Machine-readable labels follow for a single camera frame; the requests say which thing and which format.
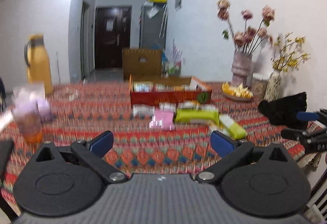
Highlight white floral slim vase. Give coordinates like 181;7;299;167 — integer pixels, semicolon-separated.
264;69;282;102

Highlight brown cardboard box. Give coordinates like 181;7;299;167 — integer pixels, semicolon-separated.
122;48;162;80

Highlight dried pink roses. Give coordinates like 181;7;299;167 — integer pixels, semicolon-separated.
217;0;275;55

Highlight black cloth bag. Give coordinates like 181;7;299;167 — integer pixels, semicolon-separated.
258;92;308;130

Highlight silver snack packet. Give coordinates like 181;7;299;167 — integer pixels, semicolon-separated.
132;105;155;117

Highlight floral storage jar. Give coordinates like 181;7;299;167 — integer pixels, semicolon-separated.
252;73;268;100

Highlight yellow blossom branches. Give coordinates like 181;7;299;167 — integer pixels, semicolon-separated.
271;33;310;72

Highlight colourful patterned tablecloth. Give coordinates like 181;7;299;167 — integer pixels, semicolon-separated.
1;82;317;214

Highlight clear plastic cup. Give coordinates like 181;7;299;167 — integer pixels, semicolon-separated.
12;82;45;144

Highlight plate of orange peels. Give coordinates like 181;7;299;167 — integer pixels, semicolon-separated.
222;82;253;102

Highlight pink ceramic flower vase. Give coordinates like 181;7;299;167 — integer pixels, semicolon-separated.
231;51;252;86

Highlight wall picture frame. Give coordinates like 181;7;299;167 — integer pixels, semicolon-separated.
175;0;182;11

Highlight red cardboard snack box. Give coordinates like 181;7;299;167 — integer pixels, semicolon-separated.
129;75;212;106

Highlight pink snack packet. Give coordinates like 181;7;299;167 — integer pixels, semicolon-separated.
149;109;175;130

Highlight yellow thermos jug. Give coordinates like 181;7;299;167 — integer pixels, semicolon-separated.
24;34;53;95

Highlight dark entrance door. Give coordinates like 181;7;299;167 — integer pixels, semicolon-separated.
94;6;132;70

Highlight white green snack packet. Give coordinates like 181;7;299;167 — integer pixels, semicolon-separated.
219;115;247;140

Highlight grey refrigerator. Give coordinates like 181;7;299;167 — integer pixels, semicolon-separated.
139;2;166;50

